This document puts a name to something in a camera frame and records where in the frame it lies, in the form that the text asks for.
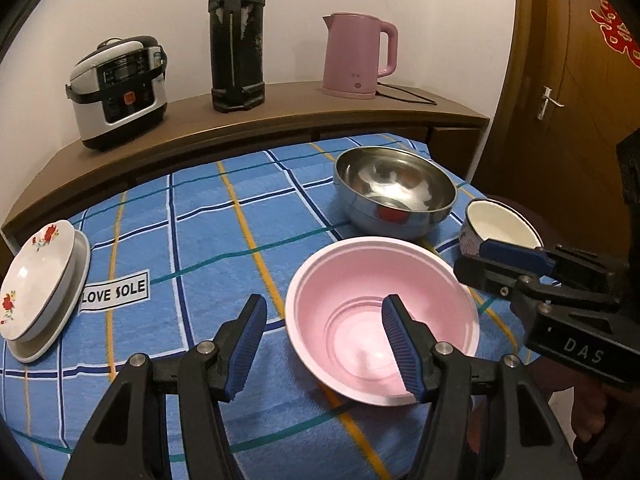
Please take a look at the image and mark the brown wooden cabinet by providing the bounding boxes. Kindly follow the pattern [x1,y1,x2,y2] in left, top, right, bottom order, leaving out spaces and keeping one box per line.
[0,80,491,256]

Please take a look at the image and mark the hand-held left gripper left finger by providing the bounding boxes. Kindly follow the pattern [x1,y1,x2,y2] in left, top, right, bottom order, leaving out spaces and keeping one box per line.
[62,294,268,480]

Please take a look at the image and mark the pink electric kettle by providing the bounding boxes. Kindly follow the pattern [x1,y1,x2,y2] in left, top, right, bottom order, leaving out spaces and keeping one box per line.
[321,11,399,100]

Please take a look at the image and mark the grey round plate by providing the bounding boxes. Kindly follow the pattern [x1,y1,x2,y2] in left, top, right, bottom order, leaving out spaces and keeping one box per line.
[7,227,92,363]

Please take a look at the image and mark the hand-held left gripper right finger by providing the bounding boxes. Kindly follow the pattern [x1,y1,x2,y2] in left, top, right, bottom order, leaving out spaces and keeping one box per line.
[381,295,583,480]

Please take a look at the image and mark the red paper door ornament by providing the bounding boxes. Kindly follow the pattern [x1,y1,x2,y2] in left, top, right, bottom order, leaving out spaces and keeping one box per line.
[590,0,640,68]

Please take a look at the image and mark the white enamel bowl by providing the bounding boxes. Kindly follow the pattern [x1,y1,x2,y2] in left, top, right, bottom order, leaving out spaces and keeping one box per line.
[460,198,543,261]

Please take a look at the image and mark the pink plastic bowl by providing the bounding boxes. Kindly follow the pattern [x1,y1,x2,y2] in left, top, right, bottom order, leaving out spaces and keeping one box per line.
[285,236,481,406]

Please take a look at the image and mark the wooden door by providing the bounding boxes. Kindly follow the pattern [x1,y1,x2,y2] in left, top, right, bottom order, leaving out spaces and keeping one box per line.
[520,0,640,221]

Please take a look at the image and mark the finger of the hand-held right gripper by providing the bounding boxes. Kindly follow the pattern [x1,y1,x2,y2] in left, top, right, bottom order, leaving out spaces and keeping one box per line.
[454,255,533,301]
[482,239,556,273]

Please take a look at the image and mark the black kettle cable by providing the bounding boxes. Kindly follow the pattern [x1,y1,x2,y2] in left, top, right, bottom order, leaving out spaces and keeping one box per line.
[375,82,438,107]

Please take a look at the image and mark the stainless steel bowl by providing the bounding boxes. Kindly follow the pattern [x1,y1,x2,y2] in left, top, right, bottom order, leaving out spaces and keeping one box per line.
[333,146,458,241]

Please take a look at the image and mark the blue checked tablecloth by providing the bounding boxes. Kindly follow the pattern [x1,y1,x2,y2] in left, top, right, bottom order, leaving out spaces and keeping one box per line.
[0,132,546,480]

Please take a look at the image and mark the white black rice cooker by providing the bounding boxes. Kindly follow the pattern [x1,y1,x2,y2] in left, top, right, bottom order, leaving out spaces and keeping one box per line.
[66,36,168,152]

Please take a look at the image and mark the metal door handle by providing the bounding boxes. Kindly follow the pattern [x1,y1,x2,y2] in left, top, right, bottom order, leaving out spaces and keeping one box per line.
[539,86,566,122]

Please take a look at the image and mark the white plate red flowers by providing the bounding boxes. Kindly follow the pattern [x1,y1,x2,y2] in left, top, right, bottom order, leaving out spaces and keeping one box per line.
[0,220,76,342]

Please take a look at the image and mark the person's right hand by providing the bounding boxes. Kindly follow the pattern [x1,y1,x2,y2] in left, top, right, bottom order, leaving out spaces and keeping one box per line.
[570,377,613,456]

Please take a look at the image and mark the black thermos flask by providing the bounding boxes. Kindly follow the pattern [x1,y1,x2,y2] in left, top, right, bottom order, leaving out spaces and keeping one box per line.
[208,0,266,112]

